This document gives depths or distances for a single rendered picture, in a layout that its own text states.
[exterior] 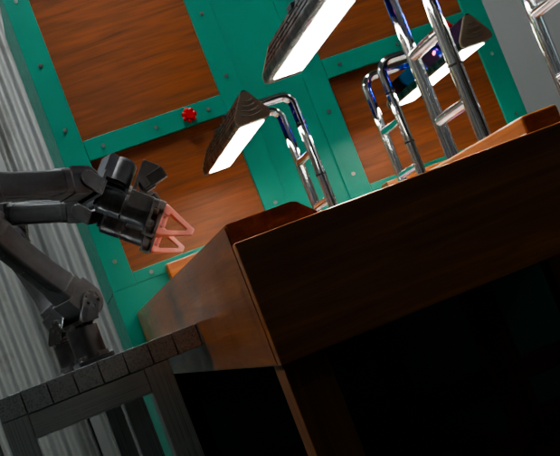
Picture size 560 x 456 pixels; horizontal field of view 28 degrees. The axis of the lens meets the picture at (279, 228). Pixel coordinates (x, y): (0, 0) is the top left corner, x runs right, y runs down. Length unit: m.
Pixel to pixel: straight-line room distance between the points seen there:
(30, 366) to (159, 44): 1.85
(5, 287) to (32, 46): 1.68
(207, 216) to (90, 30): 0.63
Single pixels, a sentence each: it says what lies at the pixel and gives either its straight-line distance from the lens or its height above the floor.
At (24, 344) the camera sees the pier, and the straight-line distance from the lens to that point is 4.77.
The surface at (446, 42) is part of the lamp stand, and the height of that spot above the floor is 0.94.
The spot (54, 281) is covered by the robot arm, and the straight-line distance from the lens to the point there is 2.22.
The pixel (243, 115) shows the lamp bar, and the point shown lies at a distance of 2.50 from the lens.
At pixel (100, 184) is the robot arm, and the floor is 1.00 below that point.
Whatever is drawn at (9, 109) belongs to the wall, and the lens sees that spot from 5.01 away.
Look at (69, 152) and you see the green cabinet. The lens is 3.24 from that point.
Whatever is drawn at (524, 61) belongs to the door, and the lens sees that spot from 5.58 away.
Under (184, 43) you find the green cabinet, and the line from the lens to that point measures 3.35.
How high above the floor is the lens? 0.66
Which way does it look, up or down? 3 degrees up
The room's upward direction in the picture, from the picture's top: 21 degrees counter-clockwise
